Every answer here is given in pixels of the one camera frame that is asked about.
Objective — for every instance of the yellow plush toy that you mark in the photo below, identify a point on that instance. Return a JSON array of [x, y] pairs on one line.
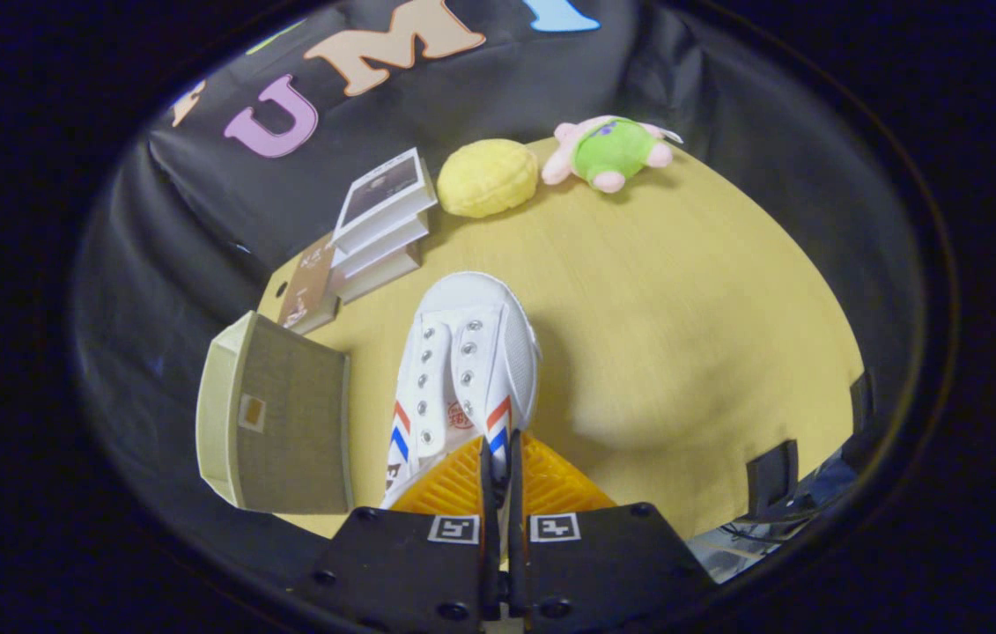
[[489, 176]]

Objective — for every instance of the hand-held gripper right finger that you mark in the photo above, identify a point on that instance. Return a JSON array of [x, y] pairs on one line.
[[515, 493]]

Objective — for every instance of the black backdrop cloth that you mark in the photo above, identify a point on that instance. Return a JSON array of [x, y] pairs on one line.
[[656, 70]]

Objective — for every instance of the plain white book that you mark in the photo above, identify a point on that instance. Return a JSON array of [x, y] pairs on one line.
[[379, 251]]

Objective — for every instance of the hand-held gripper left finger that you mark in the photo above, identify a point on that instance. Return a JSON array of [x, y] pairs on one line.
[[487, 546]]

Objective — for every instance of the pink and green plush toy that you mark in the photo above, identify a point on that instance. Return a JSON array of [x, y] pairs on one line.
[[616, 151]]

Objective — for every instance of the white book with portrait cover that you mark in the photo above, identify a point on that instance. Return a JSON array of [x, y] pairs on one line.
[[383, 198]]

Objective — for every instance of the beige fabric storage box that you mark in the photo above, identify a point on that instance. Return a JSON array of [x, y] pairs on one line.
[[286, 423]]

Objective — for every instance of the thick patterned cover book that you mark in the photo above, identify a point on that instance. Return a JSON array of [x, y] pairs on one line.
[[379, 277]]

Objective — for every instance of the brown cover book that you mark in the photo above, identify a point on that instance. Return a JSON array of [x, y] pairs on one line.
[[308, 282]]

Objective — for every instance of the black table edge bracket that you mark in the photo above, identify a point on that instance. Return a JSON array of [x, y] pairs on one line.
[[861, 401], [772, 480]]

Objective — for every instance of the white shoe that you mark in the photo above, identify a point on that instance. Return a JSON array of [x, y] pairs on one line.
[[462, 352]]

